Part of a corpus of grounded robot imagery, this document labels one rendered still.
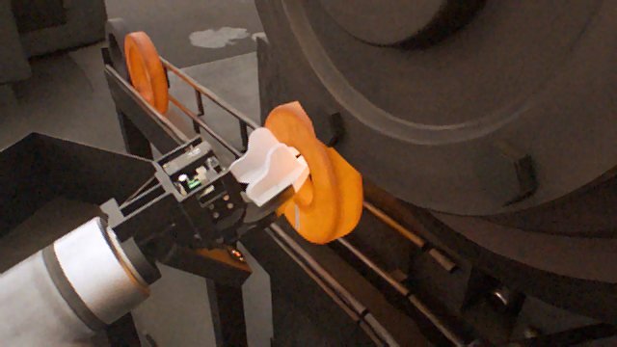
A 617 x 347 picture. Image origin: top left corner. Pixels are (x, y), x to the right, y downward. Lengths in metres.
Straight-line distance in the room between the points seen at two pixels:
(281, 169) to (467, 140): 0.30
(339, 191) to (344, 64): 0.21
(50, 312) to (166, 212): 0.12
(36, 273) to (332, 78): 0.31
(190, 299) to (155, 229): 1.06
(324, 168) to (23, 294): 0.28
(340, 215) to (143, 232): 0.18
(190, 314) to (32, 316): 1.05
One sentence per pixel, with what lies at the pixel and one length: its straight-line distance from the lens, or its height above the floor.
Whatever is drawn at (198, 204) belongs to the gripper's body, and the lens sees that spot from 0.46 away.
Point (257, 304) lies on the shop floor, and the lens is 1.50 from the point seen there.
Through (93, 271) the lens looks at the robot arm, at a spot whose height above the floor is 0.83.
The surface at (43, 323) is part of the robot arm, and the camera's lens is 0.48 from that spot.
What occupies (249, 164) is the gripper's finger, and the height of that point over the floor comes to 0.85.
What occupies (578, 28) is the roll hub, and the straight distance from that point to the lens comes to 0.20.
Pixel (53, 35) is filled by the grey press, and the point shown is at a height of 0.12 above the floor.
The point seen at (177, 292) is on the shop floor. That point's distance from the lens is 1.57.
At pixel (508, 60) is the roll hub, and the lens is 0.21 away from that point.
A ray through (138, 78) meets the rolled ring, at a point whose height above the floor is 0.63.
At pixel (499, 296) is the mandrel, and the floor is 0.75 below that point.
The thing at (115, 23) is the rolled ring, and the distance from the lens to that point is 1.35.
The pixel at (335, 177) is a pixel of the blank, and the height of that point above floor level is 0.86.
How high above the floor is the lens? 1.15
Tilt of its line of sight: 36 degrees down
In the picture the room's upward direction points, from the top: straight up
